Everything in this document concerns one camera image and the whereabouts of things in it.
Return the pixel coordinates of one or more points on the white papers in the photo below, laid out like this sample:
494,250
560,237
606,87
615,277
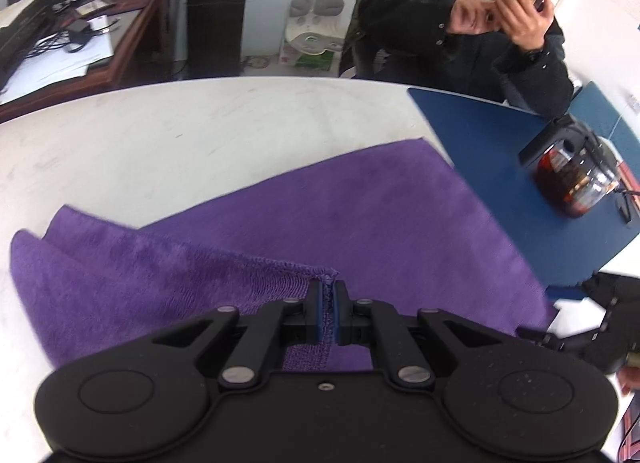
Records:
50,68

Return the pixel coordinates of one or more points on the black cabinet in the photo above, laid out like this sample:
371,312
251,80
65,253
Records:
217,23

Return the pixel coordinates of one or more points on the dark brown wooden desk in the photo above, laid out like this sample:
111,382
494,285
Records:
145,33

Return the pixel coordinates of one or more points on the person's right hand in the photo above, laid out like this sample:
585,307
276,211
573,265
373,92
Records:
630,382

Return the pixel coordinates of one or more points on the blue table mat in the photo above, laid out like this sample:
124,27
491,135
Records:
490,143

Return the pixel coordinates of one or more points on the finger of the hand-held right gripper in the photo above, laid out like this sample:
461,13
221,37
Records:
560,344

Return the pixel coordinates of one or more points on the black power adapter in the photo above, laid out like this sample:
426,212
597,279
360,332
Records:
80,30

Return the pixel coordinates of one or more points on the black printer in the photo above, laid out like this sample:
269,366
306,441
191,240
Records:
25,33

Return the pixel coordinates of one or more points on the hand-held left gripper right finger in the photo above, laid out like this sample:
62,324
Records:
341,313

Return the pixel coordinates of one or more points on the green box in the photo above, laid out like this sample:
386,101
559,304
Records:
305,60

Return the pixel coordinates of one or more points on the glass teapot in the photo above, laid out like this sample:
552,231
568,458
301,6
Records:
570,178

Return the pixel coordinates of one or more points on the purple towel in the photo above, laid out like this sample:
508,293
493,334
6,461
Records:
350,223

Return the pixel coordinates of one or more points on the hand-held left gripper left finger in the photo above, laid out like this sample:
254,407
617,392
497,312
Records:
313,313

